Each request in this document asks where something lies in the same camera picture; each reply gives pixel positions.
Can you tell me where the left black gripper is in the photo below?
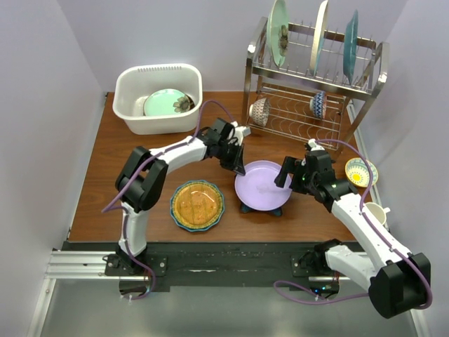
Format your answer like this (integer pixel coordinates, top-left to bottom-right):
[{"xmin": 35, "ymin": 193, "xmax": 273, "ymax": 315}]
[{"xmin": 215, "ymin": 140, "xmax": 245, "ymax": 175}]

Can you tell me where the lilac plastic plate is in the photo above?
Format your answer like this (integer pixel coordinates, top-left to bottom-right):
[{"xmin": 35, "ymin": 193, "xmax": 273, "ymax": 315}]
[{"xmin": 234, "ymin": 160, "xmax": 292, "ymax": 211}]

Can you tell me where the teal star-shaped plate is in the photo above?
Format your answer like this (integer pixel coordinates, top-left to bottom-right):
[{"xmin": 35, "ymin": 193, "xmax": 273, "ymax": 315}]
[{"xmin": 240, "ymin": 203, "xmax": 283, "ymax": 217}]

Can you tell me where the amber glass plate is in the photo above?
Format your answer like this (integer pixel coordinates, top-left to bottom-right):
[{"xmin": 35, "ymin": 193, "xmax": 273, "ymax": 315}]
[{"xmin": 174, "ymin": 181, "xmax": 223, "ymax": 227}]

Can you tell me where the black rimmed checkered plate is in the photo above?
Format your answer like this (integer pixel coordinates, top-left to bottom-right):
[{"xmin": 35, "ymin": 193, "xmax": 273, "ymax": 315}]
[{"xmin": 185, "ymin": 95, "xmax": 195, "ymax": 110}]

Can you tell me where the mint floral plate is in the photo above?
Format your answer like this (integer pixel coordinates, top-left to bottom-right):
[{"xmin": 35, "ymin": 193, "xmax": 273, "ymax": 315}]
[
  {"xmin": 266, "ymin": 0, "xmax": 289, "ymax": 68},
  {"xmin": 143, "ymin": 88, "xmax": 192, "ymax": 117}
]

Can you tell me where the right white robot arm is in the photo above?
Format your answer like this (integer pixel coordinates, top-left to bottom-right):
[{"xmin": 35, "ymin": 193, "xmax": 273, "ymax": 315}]
[{"xmin": 274, "ymin": 148, "xmax": 433, "ymax": 318}]

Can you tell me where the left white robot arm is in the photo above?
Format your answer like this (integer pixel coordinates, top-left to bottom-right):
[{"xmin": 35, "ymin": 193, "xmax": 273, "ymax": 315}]
[{"xmin": 112, "ymin": 118, "xmax": 250, "ymax": 275}]

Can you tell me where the white plastic bin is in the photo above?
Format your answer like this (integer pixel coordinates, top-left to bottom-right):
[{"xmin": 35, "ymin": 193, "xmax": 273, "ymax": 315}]
[{"xmin": 112, "ymin": 63, "xmax": 203, "ymax": 135}]

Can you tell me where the brown patterned bowl in rack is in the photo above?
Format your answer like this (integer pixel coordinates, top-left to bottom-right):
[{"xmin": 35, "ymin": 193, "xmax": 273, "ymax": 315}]
[{"xmin": 249, "ymin": 98, "xmax": 270, "ymax": 127}]

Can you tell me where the blue yellow patterned bowl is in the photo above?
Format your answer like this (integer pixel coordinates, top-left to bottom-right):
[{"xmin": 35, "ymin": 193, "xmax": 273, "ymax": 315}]
[{"xmin": 344, "ymin": 157, "xmax": 370, "ymax": 187}]

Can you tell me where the blue zigzag bowl in rack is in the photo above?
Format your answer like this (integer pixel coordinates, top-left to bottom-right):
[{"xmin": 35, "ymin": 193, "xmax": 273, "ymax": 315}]
[{"xmin": 309, "ymin": 91, "xmax": 327, "ymax": 119}]

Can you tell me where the steel two-tier dish rack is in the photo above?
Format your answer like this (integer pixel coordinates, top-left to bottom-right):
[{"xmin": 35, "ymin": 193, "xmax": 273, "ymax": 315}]
[{"xmin": 240, "ymin": 17, "xmax": 390, "ymax": 142}]

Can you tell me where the white ceramic mug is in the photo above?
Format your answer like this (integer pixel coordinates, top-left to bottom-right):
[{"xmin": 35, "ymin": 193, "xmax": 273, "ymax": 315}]
[{"xmin": 365, "ymin": 202, "xmax": 391, "ymax": 227}]

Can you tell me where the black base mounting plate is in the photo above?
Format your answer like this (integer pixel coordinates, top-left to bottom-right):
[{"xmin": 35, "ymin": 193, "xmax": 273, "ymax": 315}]
[{"xmin": 61, "ymin": 240, "xmax": 366, "ymax": 299}]

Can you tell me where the cream plate in rack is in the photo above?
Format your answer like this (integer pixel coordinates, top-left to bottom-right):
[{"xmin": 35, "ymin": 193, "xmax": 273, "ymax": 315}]
[{"xmin": 309, "ymin": 0, "xmax": 328, "ymax": 76}]

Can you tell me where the teal plate in rack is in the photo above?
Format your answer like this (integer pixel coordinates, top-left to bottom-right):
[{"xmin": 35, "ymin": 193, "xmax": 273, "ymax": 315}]
[{"xmin": 343, "ymin": 10, "xmax": 358, "ymax": 85}]

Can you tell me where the mint floral plate in rack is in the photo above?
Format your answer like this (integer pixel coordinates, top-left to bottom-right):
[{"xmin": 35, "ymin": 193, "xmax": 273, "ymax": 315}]
[{"xmin": 266, "ymin": 0, "xmax": 289, "ymax": 68}]

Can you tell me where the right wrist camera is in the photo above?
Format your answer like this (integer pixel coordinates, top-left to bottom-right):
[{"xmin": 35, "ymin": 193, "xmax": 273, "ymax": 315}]
[{"xmin": 304, "ymin": 138, "xmax": 326, "ymax": 153}]

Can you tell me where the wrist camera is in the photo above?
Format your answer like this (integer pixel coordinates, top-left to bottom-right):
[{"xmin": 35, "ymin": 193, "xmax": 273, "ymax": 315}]
[
  {"xmin": 304, "ymin": 138, "xmax": 326, "ymax": 153},
  {"xmin": 230, "ymin": 121, "xmax": 251, "ymax": 145}
]

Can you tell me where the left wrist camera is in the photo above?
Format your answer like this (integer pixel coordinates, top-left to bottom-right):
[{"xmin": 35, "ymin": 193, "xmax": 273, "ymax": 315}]
[{"xmin": 230, "ymin": 121, "xmax": 251, "ymax": 145}]

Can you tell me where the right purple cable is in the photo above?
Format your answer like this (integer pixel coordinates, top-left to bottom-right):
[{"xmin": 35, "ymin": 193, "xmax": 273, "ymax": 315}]
[{"xmin": 273, "ymin": 138, "xmax": 433, "ymax": 309}]

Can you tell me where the purple cable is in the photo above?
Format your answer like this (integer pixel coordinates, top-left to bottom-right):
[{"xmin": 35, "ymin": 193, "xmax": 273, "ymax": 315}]
[
  {"xmin": 273, "ymin": 138, "xmax": 433, "ymax": 309},
  {"xmin": 101, "ymin": 100, "xmax": 239, "ymax": 300}
]

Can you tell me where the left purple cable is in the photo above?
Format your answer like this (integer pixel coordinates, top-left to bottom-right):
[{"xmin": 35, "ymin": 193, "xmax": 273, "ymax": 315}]
[{"xmin": 101, "ymin": 100, "xmax": 239, "ymax": 300}]

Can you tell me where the aluminium rail frame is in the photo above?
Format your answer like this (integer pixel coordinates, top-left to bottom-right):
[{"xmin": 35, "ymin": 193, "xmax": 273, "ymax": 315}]
[{"xmin": 27, "ymin": 250, "xmax": 144, "ymax": 336}]

